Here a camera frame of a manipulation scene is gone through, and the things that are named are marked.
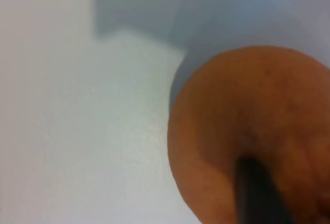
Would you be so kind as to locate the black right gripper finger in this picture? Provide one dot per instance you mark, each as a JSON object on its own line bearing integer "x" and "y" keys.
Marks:
{"x": 257, "y": 195}

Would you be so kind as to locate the orange fruit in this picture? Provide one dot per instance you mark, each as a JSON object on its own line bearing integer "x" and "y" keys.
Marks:
{"x": 232, "y": 105}

